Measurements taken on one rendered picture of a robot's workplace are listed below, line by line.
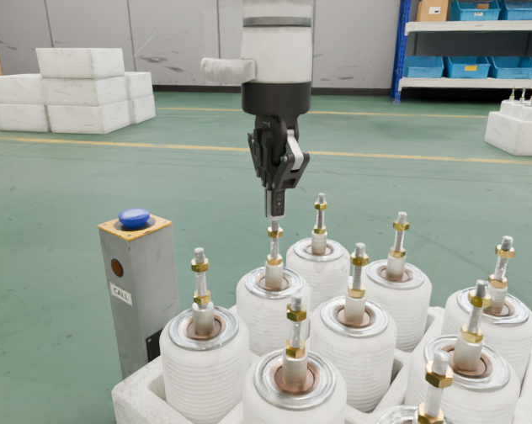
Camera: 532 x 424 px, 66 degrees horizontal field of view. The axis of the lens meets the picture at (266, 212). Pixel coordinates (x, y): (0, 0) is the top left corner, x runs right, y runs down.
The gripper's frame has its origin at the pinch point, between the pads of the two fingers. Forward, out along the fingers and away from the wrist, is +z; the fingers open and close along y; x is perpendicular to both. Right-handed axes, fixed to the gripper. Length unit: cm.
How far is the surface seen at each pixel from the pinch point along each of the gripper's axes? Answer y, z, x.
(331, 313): -9.2, 10.5, -3.2
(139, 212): 11.0, 3.1, 14.8
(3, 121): 297, 33, 79
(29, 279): 62, 37, 39
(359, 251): -10.6, 2.3, -5.1
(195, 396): -10.2, 15.6, 12.9
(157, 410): -8.3, 17.9, 16.6
